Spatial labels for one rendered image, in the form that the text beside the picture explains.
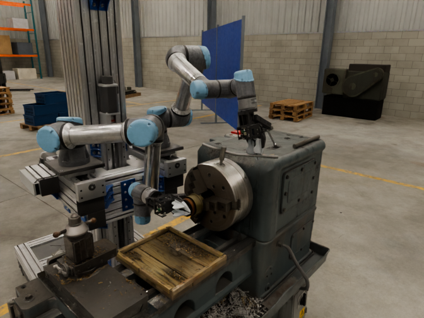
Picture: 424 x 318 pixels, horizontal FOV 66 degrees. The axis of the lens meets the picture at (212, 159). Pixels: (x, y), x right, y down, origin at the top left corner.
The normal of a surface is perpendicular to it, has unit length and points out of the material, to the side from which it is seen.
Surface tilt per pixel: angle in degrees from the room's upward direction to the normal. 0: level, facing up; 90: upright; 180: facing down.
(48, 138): 91
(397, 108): 90
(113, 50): 90
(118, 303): 0
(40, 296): 0
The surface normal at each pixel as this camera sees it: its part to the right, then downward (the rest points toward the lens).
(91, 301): 0.02, -0.95
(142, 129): 0.02, 0.29
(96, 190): 0.67, 0.24
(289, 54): -0.64, 0.22
